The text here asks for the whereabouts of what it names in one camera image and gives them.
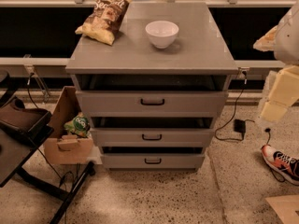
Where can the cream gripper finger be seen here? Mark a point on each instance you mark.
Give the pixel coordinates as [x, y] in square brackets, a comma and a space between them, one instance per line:
[283, 93]

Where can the grey drawer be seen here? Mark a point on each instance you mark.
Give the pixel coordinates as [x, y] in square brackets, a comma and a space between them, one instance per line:
[151, 103]
[155, 161]
[129, 137]

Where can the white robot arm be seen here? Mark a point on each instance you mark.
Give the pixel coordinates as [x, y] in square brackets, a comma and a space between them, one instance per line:
[283, 40]

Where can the grey drawer cabinet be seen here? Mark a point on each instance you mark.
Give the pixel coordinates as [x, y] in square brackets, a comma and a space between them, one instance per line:
[198, 60]

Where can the grey top drawer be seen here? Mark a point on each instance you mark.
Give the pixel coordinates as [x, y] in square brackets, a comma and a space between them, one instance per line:
[151, 103]

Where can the grey bottom drawer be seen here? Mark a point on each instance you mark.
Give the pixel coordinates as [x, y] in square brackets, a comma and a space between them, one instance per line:
[155, 161]

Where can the black power adapter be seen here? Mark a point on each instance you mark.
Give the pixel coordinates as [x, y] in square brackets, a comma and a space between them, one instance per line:
[239, 126]

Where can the orange white sneaker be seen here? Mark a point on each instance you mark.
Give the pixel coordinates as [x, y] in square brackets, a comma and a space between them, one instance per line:
[283, 164]

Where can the cardboard sheet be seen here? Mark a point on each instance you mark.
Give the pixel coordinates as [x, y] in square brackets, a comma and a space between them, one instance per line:
[286, 207]

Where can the white bowl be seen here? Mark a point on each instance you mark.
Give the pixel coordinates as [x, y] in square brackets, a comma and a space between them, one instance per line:
[161, 34]

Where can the brown yellow chip bag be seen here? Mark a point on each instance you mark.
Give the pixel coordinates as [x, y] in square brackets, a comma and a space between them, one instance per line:
[105, 21]

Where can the green snack bag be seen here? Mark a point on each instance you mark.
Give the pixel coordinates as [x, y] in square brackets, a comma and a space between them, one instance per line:
[78, 125]

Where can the cardboard box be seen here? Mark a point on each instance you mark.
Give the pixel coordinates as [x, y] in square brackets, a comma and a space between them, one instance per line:
[63, 146]

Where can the black stand with tray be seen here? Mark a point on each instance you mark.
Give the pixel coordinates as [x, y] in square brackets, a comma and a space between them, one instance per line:
[22, 132]

